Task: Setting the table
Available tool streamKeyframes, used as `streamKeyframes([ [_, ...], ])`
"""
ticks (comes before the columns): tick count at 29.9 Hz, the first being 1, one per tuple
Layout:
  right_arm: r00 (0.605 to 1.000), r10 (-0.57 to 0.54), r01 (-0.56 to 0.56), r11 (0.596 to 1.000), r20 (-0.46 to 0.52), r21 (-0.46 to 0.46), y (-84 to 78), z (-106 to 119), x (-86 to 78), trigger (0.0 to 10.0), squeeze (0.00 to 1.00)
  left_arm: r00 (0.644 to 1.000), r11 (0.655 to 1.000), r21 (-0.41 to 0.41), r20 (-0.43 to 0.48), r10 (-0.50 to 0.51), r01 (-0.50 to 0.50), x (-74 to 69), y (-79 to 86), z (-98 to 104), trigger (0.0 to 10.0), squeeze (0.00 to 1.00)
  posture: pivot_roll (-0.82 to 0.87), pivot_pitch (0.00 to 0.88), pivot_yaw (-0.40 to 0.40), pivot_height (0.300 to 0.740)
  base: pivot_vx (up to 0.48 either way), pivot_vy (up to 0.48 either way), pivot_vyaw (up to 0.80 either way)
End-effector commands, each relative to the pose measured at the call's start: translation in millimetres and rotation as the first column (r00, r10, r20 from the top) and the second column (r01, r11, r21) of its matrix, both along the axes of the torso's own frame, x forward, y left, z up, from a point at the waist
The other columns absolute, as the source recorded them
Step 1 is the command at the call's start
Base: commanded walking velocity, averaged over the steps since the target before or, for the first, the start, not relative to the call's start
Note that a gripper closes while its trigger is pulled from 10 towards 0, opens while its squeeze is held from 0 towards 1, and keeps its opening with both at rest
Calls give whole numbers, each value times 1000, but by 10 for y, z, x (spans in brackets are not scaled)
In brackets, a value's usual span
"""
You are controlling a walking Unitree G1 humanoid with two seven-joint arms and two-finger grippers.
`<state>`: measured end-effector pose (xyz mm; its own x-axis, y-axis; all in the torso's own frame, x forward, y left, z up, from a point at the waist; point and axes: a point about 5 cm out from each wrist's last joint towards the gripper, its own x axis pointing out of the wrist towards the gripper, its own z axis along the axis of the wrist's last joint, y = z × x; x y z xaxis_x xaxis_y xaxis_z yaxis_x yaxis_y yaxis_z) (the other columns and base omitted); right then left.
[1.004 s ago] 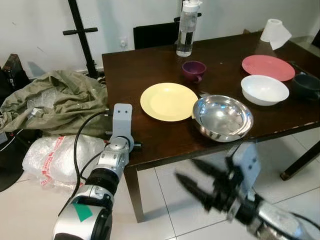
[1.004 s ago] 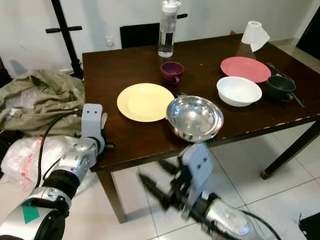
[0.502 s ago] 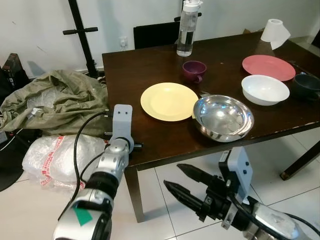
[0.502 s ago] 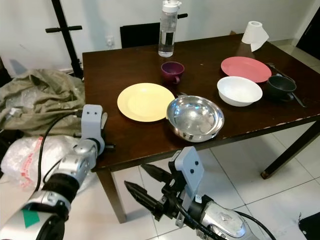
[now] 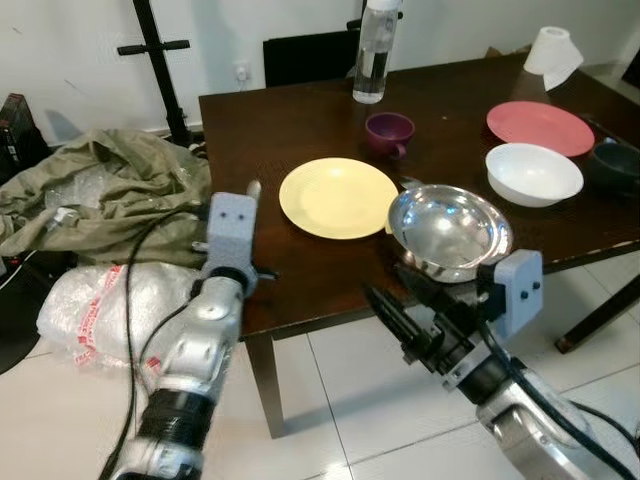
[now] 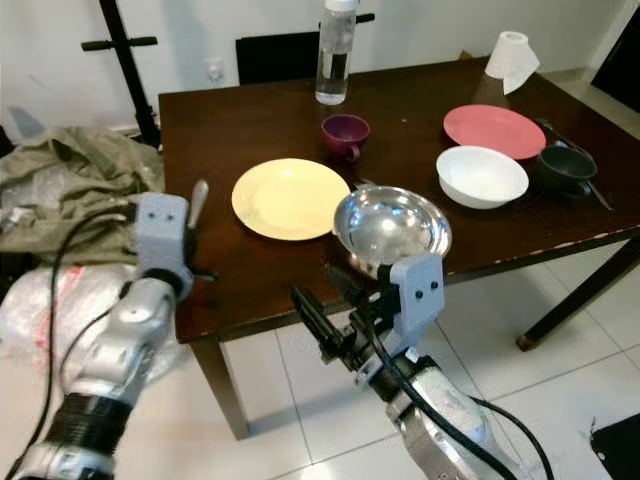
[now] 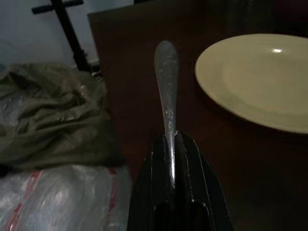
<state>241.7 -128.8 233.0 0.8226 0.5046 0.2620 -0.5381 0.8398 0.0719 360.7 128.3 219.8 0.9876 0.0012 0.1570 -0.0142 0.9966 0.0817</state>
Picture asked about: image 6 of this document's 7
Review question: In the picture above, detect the purple cup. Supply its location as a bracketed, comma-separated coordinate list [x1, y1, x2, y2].
[321, 114, 372, 162]

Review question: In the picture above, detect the dark green cup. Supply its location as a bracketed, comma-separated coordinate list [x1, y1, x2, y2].
[534, 145, 599, 199]

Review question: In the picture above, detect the shiny steel bowl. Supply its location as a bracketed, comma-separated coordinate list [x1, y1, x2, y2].
[334, 185, 453, 280]

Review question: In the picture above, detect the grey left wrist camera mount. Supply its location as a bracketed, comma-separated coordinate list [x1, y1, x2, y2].
[135, 193, 194, 297]

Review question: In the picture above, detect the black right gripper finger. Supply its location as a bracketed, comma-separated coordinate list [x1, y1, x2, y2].
[290, 287, 352, 354]
[325, 265, 382, 317]

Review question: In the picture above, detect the olive green cloth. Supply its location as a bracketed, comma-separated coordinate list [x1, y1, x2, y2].
[0, 128, 162, 253]

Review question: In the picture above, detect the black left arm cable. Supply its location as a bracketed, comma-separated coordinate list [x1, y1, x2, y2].
[32, 205, 142, 471]

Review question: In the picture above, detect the black spoon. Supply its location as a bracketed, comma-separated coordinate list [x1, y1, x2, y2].
[534, 119, 614, 212]

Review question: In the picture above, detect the black flat floor object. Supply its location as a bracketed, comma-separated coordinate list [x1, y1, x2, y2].
[589, 414, 640, 480]

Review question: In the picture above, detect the yellow round plate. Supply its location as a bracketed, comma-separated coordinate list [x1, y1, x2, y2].
[232, 158, 352, 242]

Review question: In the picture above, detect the dark wooden dining table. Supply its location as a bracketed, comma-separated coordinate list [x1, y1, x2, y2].
[158, 55, 640, 441]

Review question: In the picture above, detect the black chair back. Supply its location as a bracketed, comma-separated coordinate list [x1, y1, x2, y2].
[236, 32, 324, 86]

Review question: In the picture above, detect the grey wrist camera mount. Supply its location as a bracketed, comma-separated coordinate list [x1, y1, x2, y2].
[135, 193, 194, 297]
[378, 253, 447, 337]

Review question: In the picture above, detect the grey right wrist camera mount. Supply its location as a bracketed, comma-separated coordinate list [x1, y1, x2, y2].
[378, 253, 447, 337]

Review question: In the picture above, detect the clear plastic bubble wrap bag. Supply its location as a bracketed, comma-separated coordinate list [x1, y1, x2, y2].
[0, 265, 133, 373]

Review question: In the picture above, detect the black metal stand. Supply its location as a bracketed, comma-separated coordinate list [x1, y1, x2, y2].
[81, 0, 162, 150]

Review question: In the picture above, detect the white ceramic bowl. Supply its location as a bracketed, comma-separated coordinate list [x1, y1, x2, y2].
[437, 146, 530, 210]

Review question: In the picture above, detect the white paper towel roll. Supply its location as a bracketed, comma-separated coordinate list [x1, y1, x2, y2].
[485, 31, 542, 96]

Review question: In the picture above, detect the pink round plate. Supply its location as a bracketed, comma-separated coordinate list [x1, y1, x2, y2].
[443, 104, 548, 162]

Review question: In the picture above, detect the dark cabinet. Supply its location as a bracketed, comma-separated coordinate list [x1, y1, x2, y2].
[590, 28, 640, 113]

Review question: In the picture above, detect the clear plastic water bottle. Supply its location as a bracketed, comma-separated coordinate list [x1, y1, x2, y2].
[315, 0, 360, 107]

